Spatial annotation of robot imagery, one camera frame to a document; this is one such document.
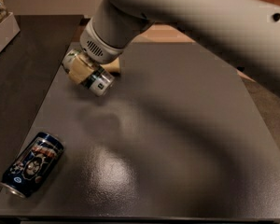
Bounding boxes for blue pepsi can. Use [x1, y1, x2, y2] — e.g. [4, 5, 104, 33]
[0, 132, 64, 198]

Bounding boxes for silver green 7up can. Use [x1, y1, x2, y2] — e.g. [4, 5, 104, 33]
[62, 49, 114, 96]

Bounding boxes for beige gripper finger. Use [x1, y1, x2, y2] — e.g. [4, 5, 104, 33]
[68, 51, 98, 84]

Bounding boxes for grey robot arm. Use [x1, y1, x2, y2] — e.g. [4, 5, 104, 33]
[80, 0, 280, 97]

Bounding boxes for yellow sponge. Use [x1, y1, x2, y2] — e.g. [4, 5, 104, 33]
[103, 59, 120, 74]

